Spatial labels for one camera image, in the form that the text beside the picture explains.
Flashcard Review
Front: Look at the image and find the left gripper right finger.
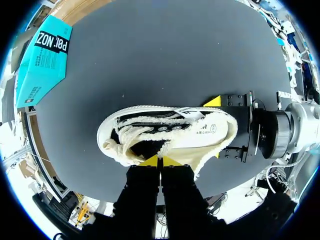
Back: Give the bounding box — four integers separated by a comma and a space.
161, 155, 211, 221

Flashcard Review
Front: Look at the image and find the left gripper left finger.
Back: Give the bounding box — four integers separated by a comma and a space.
112, 154, 161, 221

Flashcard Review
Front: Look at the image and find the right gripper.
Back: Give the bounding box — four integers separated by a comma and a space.
202, 90, 279, 164

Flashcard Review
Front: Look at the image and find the white black fleece-lined shoe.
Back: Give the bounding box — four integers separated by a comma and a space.
96, 105, 240, 182

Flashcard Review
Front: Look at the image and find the teal box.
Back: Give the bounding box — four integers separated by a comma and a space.
15, 14, 74, 109

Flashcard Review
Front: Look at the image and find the white cable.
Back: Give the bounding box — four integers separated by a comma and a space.
264, 143, 316, 195

